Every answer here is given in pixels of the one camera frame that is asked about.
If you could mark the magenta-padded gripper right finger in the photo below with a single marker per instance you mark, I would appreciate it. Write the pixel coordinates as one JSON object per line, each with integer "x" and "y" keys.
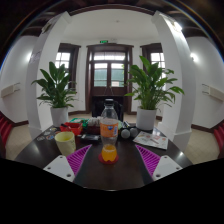
{"x": 151, "y": 160}

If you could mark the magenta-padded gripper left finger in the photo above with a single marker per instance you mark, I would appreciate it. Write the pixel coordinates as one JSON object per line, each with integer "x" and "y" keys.
{"x": 75, "y": 160}

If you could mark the orange drink plastic bottle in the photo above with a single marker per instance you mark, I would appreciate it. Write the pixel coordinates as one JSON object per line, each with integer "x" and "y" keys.
{"x": 109, "y": 128}

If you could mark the yellow plastic cup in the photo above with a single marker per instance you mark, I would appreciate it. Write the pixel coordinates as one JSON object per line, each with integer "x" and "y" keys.
{"x": 66, "y": 145}

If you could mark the white printed paper sheet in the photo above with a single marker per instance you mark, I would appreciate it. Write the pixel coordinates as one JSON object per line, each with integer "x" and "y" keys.
{"x": 151, "y": 140}

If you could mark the flat black device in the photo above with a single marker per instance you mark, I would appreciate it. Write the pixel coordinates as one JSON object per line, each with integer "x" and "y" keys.
{"x": 89, "y": 138}

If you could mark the flat round red coaster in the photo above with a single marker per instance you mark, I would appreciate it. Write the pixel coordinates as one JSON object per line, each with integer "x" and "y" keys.
{"x": 101, "y": 159}

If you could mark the red box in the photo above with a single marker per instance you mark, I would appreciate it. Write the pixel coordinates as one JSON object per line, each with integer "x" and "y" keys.
{"x": 71, "y": 128}

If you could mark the grey headed black microphone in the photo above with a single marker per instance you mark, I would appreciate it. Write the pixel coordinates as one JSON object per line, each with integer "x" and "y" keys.
{"x": 125, "y": 133}
{"x": 134, "y": 132}

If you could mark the brown box of white packets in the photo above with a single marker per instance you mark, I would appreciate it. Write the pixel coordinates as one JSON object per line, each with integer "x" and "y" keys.
{"x": 94, "y": 126}

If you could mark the green box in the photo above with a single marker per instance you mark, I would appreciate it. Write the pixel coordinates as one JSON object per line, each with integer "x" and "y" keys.
{"x": 78, "y": 120}

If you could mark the black office chair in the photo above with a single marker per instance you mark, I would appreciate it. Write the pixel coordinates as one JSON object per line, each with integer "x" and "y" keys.
{"x": 96, "y": 108}

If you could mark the red carpeted staircase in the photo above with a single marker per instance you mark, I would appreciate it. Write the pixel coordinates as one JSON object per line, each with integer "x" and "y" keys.
{"x": 219, "y": 140}
{"x": 5, "y": 128}

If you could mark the potted plant white pot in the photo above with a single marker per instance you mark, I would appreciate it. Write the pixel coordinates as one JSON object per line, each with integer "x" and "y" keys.
{"x": 56, "y": 86}
{"x": 150, "y": 86}

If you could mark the dark framed window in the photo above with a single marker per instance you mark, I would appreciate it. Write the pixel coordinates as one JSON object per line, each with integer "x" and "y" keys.
{"x": 155, "y": 55}
{"x": 65, "y": 63}

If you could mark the dark wooden double door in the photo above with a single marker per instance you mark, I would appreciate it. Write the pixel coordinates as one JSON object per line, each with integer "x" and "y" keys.
{"x": 108, "y": 66}

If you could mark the green exit sign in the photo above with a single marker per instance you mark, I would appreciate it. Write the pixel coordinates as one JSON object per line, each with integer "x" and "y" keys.
{"x": 103, "y": 41}

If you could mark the white wall heater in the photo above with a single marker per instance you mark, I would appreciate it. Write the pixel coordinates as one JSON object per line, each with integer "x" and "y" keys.
{"x": 213, "y": 92}
{"x": 10, "y": 90}

